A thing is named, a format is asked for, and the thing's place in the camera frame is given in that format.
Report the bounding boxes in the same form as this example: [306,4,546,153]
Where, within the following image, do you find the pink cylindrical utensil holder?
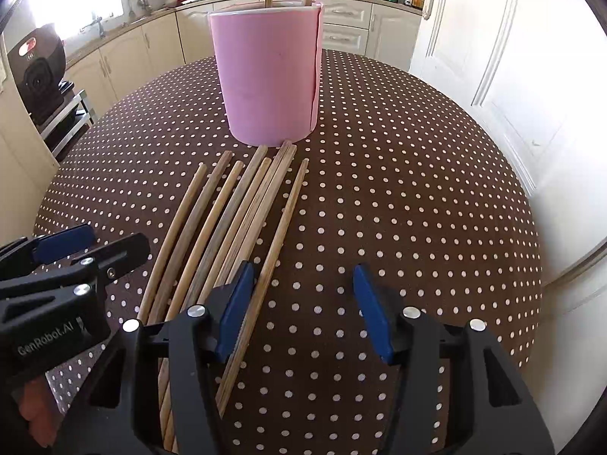
[209,1,324,147]

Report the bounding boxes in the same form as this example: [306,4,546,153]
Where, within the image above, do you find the brown polka dot tablecloth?
[34,50,542,454]

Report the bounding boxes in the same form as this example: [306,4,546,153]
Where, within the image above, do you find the kitchen faucet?
[85,17,106,39]

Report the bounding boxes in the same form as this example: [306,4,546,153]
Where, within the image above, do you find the left hand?
[19,376,63,448]

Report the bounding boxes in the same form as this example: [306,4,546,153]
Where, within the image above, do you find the lower kitchen cabinets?
[66,0,422,116]

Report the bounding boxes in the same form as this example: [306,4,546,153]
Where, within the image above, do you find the white door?
[410,0,606,454]

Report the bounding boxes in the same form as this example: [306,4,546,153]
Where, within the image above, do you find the black air fryer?
[8,24,74,126]

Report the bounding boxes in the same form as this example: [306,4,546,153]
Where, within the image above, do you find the metal shelf rack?
[40,89,98,162]

